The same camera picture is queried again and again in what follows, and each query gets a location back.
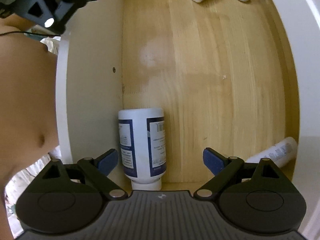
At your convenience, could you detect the person's left forearm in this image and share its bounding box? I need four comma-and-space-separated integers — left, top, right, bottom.
0, 13, 60, 240

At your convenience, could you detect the white spray bottle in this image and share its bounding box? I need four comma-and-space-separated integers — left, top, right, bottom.
246, 137, 298, 168

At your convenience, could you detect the white plastic bag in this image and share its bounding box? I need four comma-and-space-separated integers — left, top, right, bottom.
4, 36, 63, 238

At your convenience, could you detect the large white blue-label bottle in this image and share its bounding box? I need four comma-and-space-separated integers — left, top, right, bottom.
118, 108, 167, 191

